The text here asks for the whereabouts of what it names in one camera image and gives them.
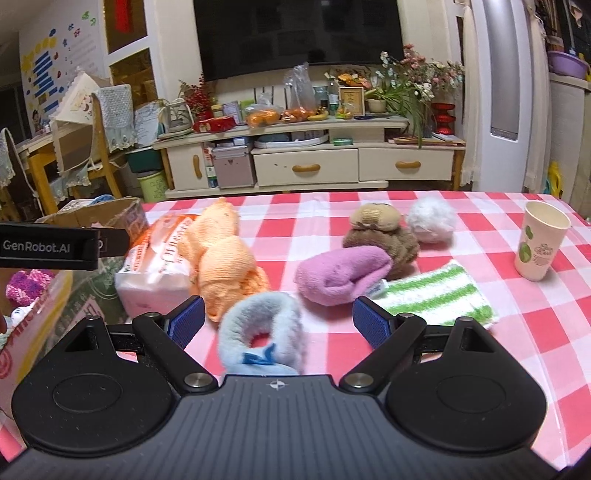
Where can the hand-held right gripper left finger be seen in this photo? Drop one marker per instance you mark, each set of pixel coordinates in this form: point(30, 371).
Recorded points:
point(187, 321)

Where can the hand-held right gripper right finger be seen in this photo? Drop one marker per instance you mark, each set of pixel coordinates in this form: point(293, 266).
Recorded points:
point(373, 321)

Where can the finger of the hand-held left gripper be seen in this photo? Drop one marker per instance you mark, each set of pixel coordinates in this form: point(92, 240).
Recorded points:
point(115, 242)

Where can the printed cardboard box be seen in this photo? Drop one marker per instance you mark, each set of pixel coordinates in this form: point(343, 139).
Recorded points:
point(115, 217)

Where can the purple knitted hat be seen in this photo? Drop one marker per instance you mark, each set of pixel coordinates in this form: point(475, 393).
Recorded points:
point(30, 286)

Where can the pale blue fluffy cloth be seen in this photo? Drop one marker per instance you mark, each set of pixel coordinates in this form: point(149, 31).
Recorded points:
point(235, 323)

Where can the pink fleece sock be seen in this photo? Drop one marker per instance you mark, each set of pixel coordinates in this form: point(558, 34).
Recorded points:
point(337, 277)

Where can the orange knitted cloth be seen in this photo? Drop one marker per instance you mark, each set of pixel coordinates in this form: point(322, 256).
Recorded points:
point(226, 263)

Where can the green striped white towel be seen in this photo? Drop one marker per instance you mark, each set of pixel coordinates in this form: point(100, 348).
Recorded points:
point(438, 295)

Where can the white fluffy ball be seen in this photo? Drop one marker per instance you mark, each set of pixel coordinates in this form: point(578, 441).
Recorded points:
point(431, 219)

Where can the patterned white box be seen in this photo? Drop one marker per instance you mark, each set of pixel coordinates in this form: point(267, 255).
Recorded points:
point(74, 206)

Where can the orange white tissue pack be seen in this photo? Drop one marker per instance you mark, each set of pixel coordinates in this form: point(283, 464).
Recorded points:
point(147, 281)

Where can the light green bin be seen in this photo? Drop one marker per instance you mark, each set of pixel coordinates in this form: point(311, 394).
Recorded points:
point(153, 187)

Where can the yellow wooden table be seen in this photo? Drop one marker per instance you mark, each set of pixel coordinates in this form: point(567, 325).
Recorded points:
point(39, 170)

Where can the wooden chair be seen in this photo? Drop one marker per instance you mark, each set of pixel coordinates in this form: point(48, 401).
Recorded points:
point(104, 161)

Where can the dark chair with lace cover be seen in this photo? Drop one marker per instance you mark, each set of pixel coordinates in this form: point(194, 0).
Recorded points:
point(7, 170)

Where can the dark green bin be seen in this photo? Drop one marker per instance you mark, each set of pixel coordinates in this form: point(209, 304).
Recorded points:
point(144, 160)

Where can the white paper certificate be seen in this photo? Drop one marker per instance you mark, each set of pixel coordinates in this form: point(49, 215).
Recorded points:
point(148, 124)

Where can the pale green lace cover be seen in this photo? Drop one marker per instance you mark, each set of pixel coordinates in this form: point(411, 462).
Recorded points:
point(115, 115)

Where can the red checked tablecloth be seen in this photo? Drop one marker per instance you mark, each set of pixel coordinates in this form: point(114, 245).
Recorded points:
point(508, 323)

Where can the glass kettle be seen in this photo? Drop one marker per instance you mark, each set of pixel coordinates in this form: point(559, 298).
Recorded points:
point(178, 117)

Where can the pink storage box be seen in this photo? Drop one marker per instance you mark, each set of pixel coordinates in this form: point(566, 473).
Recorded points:
point(233, 166)

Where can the beige printed cloth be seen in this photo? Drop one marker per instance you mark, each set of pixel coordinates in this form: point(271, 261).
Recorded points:
point(81, 99)

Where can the red gift box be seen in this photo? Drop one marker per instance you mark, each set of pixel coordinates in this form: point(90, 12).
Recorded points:
point(214, 124)

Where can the cream television cabinet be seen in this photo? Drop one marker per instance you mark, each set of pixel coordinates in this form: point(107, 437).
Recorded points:
point(304, 168)

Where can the red berry branches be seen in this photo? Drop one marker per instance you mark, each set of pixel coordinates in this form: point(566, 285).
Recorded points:
point(198, 97)

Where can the white paper cup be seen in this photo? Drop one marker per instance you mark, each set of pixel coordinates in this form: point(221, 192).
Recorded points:
point(538, 249)

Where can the small green box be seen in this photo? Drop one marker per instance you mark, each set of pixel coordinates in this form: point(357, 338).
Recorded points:
point(342, 141)

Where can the bag of oranges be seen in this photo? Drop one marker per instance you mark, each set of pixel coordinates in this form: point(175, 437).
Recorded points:
point(263, 117)

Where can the white round tray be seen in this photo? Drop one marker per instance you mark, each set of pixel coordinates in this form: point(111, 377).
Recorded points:
point(291, 141)

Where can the yellow bananas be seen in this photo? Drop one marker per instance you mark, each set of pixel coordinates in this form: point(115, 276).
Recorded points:
point(318, 116)

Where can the green potted plant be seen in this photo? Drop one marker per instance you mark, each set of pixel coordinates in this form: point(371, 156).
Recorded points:
point(377, 106)

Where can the red candle holder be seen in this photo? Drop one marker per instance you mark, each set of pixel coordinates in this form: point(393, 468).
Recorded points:
point(443, 117)

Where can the white lace curtain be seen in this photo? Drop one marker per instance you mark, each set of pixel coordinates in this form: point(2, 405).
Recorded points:
point(467, 115)

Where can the red hanging knot ornament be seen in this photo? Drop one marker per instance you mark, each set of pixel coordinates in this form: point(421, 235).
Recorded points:
point(130, 14)

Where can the yellow plastic toy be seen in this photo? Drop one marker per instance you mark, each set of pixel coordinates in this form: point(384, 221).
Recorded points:
point(556, 180)

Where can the clear plastic bag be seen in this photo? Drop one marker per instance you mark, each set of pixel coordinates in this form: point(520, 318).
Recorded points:
point(299, 87)

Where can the pink white flower bouquet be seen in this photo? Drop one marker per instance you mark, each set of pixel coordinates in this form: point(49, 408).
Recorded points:
point(429, 74)

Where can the black television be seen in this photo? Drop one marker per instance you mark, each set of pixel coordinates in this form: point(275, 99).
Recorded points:
point(295, 32)

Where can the white tower air conditioner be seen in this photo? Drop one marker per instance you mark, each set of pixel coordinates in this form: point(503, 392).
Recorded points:
point(503, 69)

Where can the purple plastic basin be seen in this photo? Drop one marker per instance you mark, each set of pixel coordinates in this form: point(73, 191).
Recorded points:
point(565, 64)

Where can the wall poster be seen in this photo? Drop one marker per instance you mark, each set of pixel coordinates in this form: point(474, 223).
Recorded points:
point(78, 50)

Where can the wooden picture frame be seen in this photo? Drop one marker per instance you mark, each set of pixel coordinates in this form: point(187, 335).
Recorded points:
point(352, 101)

